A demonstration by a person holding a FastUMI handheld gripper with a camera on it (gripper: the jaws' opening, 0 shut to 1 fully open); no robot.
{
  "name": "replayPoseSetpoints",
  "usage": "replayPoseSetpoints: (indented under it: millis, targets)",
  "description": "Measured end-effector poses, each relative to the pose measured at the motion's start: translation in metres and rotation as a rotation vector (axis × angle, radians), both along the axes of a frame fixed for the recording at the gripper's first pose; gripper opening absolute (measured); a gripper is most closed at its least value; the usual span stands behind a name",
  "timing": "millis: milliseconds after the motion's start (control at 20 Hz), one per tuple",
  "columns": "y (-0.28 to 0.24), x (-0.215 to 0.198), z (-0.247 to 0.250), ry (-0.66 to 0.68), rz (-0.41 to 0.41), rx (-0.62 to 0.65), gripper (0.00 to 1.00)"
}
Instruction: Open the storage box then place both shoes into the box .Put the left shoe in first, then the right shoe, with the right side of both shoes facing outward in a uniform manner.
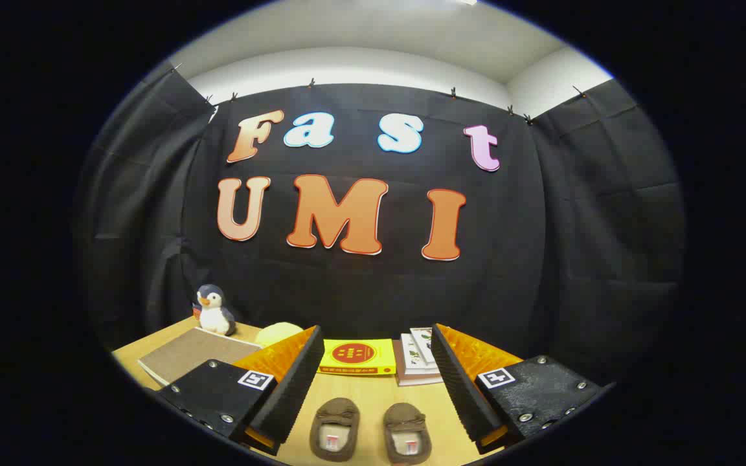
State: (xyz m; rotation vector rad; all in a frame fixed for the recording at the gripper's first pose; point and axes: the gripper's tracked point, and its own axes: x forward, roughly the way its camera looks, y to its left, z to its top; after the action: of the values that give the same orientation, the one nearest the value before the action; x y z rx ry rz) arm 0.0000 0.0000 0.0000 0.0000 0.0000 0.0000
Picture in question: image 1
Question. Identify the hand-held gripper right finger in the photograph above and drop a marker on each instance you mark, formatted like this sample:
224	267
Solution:
460	388

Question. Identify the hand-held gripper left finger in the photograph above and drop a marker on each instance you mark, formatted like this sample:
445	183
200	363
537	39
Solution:
295	388

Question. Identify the brown shoe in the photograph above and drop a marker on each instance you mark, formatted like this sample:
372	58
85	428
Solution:
405	421
335	417

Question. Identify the beige fabric storage box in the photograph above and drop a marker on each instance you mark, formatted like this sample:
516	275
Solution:
192	356

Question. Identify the brown-edged book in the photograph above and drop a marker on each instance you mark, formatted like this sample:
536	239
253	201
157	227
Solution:
412	378

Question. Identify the yellow round plush cushion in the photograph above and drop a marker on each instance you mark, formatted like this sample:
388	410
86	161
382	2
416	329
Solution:
276	333

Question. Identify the white book with floral cover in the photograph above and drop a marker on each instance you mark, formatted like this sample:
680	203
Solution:
423	343

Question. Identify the yellow book with red circle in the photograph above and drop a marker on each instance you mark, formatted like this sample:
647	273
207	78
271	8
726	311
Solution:
357	356

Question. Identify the penguin plush toy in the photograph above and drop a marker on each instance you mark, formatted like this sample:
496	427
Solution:
216	316

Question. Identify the black backdrop cloth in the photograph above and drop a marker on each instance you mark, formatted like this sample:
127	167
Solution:
373	291

